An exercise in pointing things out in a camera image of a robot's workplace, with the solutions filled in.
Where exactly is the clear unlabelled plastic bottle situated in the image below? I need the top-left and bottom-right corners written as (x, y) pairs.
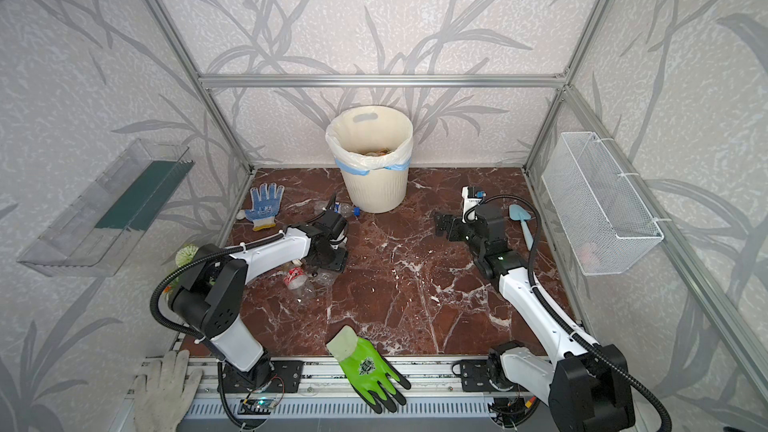
top-left (309, 269), bottom-right (340, 290)

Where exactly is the blue label bottle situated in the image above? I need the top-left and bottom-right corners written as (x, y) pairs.
top-left (313, 201), bottom-right (361, 218)

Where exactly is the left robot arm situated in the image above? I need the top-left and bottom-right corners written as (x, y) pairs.
top-left (150, 210), bottom-right (348, 377)

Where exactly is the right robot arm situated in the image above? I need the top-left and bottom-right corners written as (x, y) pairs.
top-left (434, 186), bottom-right (673, 431)

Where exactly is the cream plastic waste bin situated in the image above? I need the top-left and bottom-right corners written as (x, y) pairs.
top-left (328, 105), bottom-right (415, 215)

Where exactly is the white bin liner bag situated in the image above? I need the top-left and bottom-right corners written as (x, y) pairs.
top-left (325, 105), bottom-right (413, 176)

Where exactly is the teal garden trowel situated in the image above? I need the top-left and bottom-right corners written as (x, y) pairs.
top-left (508, 204), bottom-right (533, 251)

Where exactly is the red label small bottle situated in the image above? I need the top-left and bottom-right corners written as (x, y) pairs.
top-left (282, 260), bottom-right (316, 304)

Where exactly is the blue dotted work glove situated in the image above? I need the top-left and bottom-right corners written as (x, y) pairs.
top-left (236, 183), bottom-right (284, 231)

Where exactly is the green rubber work glove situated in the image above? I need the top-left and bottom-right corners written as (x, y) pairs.
top-left (326, 326), bottom-right (411, 414)

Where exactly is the potted artificial flower plant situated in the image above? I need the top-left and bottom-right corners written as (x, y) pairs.
top-left (163, 244), bottom-right (199, 295)

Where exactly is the white cotton glove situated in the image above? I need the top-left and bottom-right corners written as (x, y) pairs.
top-left (133, 350), bottom-right (203, 432)

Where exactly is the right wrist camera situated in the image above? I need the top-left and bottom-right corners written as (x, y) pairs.
top-left (462, 186), bottom-right (486, 223)

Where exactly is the white wire mesh basket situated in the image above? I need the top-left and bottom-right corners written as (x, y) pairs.
top-left (542, 132), bottom-right (664, 276)

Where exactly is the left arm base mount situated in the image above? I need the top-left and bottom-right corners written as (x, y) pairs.
top-left (217, 353), bottom-right (304, 394)

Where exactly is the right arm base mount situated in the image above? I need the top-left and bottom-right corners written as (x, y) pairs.
top-left (451, 340), bottom-right (524, 393)

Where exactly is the aluminium front rail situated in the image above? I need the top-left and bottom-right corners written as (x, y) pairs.
top-left (125, 355), bottom-right (601, 400)

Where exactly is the clear acrylic wall shelf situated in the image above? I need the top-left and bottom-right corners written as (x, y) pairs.
top-left (18, 139), bottom-right (195, 277)

